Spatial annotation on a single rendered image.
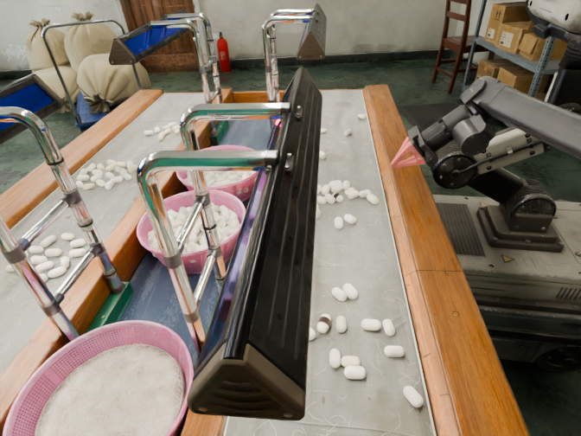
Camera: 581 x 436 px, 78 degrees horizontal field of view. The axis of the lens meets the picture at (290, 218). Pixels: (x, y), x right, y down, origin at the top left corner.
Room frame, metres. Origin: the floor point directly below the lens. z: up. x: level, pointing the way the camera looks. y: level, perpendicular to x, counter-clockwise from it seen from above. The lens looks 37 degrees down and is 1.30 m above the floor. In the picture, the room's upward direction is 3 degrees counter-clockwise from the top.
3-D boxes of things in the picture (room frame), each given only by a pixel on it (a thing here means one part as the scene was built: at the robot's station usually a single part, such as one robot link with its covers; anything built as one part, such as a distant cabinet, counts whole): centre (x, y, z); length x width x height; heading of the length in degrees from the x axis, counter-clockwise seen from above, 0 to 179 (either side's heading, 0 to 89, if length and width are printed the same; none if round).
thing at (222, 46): (5.14, 0.76, 0.25); 0.18 x 0.14 x 0.49; 178
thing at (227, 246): (0.73, 0.24, 0.72); 0.27 x 0.27 x 0.10
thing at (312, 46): (1.39, -0.12, 1.08); 0.62 x 0.08 x 0.07; 173
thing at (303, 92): (0.42, 0.00, 1.08); 0.62 x 0.08 x 0.07; 173
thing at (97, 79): (3.48, 1.60, 0.40); 0.74 x 0.56 x 0.38; 179
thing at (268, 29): (1.40, -0.04, 0.90); 0.20 x 0.19 x 0.45; 173
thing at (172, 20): (1.45, 0.36, 0.90); 0.20 x 0.19 x 0.45; 173
